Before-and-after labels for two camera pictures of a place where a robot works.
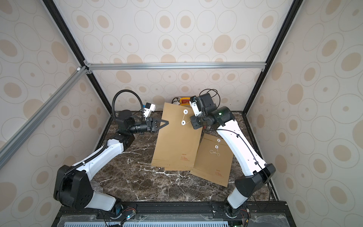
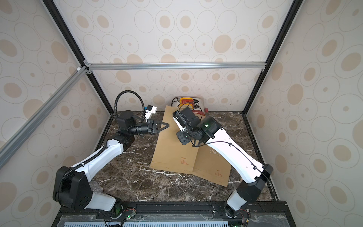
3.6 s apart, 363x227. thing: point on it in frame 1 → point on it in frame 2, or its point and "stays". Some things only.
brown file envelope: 214,159 stays
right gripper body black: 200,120 → 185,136
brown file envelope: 177,144 stays
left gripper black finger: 156,124 stays
